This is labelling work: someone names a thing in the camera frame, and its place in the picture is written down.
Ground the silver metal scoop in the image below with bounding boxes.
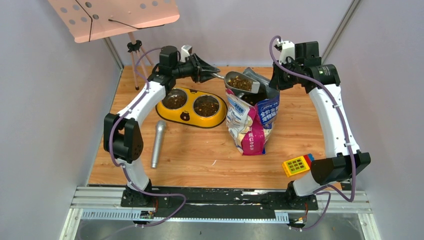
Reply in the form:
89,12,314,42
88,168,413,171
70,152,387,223
212,71,261,95

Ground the yellow double pet bowl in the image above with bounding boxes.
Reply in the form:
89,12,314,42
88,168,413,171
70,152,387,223
155,87,228,129

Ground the cat food bag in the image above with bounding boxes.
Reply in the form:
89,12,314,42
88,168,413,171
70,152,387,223
225,67,280,156

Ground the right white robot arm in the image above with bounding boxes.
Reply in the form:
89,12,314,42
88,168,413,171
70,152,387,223
269,36,371,209

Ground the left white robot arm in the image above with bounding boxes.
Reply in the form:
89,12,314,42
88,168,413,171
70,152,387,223
103,45,220,207

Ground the silver toy microphone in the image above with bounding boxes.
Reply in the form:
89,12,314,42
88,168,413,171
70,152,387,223
150,120,167,169

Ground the yellow toy block calculator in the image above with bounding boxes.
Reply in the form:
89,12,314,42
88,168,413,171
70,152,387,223
281,153,315,178

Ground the pink music stand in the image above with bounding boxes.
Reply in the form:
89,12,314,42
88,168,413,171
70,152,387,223
47,0,180,92

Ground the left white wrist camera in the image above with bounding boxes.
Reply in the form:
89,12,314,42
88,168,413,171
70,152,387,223
180,44,193,63

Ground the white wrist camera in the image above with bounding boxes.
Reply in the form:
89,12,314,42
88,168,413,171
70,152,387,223
275,39,295,65
180,44,193,63

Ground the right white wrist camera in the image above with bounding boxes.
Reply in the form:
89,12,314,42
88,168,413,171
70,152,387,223
275,39,295,65

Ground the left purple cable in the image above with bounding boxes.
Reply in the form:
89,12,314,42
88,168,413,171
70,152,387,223
108,46,188,227

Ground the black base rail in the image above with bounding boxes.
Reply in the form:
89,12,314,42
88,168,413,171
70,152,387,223
120,186,318,216

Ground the grey slotted cable duct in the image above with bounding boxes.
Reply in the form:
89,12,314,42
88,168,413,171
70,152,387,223
80,206,290,224

